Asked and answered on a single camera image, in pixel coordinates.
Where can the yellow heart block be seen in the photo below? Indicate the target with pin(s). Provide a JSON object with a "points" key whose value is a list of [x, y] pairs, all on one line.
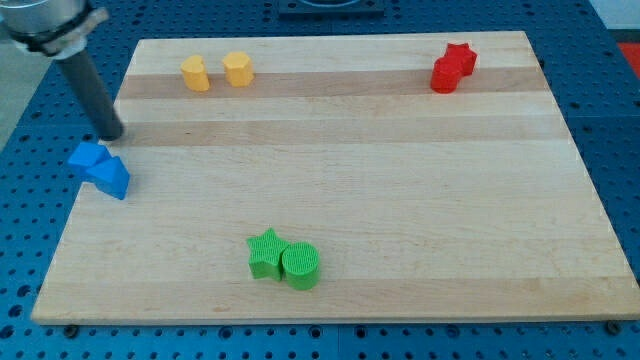
{"points": [[194, 73]]}

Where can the red rounded block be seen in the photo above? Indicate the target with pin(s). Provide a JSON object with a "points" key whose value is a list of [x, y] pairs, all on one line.
{"points": [[446, 75]]}

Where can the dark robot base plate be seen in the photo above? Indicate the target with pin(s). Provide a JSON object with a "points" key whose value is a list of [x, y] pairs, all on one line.
{"points": [[300, 8]]}

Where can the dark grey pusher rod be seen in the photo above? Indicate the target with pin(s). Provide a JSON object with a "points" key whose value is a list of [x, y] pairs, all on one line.
{"points": [[83, 78]]}

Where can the blue cube block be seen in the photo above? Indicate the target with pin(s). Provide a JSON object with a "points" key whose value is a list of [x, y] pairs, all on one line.
{"points": [[85, 156]]}

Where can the green cylinder block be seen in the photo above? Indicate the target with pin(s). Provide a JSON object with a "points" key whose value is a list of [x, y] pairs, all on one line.
{"points": [[301, 265]]}

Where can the blue triangle block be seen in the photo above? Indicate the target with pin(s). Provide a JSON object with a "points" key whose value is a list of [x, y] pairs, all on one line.
{"points": [[111, 177]]}

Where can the yellow hexagon block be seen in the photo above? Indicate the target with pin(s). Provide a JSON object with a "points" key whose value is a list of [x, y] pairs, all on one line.
{"points": [[238, 68]]}

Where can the green star block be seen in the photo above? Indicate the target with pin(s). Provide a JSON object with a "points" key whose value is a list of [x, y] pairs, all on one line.
{"points": [[265, 255]]}

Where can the wooden board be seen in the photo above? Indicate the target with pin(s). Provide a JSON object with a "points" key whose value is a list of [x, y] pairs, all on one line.
{"points": [[470, 206]]}

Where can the red star block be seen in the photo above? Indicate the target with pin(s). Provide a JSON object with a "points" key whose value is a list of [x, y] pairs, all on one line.
{"points": [[464, 54]]}

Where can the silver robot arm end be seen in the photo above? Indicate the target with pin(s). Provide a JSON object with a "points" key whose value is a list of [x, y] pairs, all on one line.
{"points": [[57, 29]]}

